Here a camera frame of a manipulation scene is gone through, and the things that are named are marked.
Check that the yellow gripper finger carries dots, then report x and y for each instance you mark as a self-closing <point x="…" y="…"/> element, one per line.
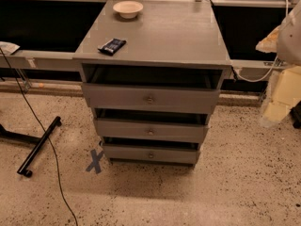
<point x="269" y="43"/>
<point x="273" y="114"/>

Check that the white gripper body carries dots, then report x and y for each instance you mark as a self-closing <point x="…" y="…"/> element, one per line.
<point x="290" y="42"/>

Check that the grey bottom drawer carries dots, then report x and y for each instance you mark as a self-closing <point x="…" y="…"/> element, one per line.
<point x="151" y="150"/>

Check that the grey drawer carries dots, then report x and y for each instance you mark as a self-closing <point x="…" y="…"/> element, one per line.
<point x="152" y="125"/>
<point x="162" y="89"/>
<point x="151" y="150"/>

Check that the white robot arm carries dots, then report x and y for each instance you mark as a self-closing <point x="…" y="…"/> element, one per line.
<point x="285" y="41"/>

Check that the grey drawer cabinet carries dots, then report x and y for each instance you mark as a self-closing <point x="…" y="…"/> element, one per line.
<point x="152" y="82"/>

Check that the grey top drawer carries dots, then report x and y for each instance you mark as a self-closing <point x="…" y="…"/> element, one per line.
<point x="162" y="89"/>

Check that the grey middle drawer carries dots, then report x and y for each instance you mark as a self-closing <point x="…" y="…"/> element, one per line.
<point x="152" y="125"/>

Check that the dark cabinet at right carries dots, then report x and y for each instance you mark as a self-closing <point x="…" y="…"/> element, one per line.
<point x="296" y="115"/>

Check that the white ceramic bowl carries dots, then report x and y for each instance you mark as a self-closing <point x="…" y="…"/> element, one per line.
<point x="128" y="9"/>

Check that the dark blue snack packet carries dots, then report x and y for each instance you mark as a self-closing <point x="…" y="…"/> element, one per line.
<point x="111" y="47"/>

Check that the blue tape cross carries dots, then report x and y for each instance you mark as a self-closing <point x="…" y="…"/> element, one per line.
<point x="95" y="163"/>

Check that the black stand base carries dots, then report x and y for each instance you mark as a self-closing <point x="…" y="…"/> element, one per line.
<point x="36" y="141"/>

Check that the white paper sheet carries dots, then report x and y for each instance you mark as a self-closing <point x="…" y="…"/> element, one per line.
<point x="8" y="48"/>

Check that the grey metal rail frame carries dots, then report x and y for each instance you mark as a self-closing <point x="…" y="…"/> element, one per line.
<point x="37" y="60"/>

